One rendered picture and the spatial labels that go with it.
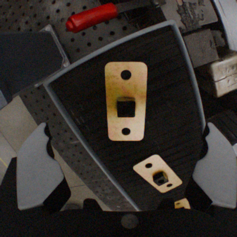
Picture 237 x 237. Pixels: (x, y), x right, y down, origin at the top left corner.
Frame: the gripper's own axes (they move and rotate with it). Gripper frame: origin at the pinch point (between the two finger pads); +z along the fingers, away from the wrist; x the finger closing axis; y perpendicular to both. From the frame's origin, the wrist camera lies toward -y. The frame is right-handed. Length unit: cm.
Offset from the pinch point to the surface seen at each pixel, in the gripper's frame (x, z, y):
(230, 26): 23.6, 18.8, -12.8
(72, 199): -88, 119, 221
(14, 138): -145, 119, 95
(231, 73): 18.3, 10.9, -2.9
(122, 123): -0.4, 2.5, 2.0
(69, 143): -29, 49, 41
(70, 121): -5.9, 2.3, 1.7
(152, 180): 3.8, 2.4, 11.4
